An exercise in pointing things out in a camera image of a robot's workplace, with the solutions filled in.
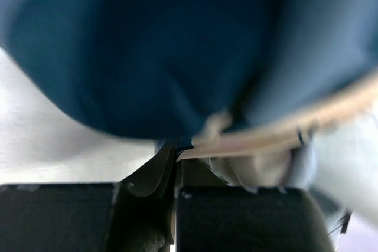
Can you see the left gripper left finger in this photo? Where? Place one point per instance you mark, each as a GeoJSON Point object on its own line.
{"type": "Point", "coordinates": [134, 214]}

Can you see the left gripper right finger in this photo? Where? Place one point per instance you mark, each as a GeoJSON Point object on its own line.
{"type": "Point", "coordinates": [211, 216]}

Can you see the blue patterned pillowcase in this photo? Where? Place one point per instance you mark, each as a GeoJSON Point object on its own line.
{"type": "Point", "coordinates": [159, 69]}

